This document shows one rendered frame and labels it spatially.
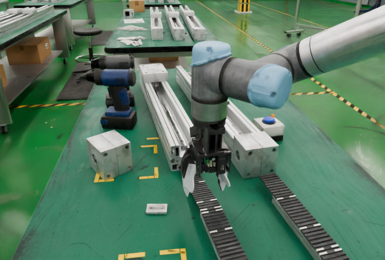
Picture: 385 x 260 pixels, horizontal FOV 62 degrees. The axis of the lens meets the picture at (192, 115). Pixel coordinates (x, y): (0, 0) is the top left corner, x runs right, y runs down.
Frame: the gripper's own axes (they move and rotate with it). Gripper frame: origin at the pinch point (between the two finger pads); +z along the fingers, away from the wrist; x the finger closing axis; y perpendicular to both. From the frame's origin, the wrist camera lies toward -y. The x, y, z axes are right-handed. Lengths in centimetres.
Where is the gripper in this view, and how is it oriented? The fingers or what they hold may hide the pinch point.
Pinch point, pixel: (204, 188)
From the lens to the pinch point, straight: 79.6
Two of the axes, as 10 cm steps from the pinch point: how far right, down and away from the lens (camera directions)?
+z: -0.1, 9.1, 4.2
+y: 2.6, 4.1, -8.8
